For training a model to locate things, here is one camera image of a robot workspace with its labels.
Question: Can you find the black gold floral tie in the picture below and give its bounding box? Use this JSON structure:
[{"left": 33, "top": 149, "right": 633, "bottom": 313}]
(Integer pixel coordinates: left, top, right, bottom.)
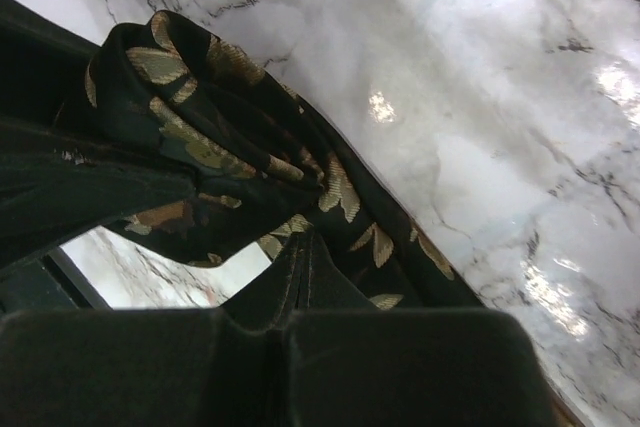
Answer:
[{"left": 83, "top": 11, "right": 479, "bottom": 308}]

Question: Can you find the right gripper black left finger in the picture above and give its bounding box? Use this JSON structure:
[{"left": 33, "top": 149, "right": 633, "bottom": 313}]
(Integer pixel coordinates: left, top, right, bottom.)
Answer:
[{"left": 221, "top": 233, "right": 306, "bottom": 332}]

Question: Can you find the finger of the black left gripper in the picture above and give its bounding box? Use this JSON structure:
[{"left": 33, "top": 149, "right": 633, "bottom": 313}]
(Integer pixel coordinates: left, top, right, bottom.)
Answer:
[
  {"left": 1, "top": 0, "right": 98, "bottom": 126},
  {"left": 1, "top": 118, "right": 196, "bottom": 267}
]

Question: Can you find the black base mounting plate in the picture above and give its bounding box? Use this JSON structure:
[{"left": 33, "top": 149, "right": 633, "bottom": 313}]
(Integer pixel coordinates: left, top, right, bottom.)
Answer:
[{"left": 1, "top": 248, "right": 110, "bottom": 316}]

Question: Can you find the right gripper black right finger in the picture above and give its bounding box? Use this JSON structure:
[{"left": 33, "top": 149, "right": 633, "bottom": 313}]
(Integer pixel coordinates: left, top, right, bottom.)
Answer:
[{"left": 298, "top": 230, "right": 375, "bottom": 311}]

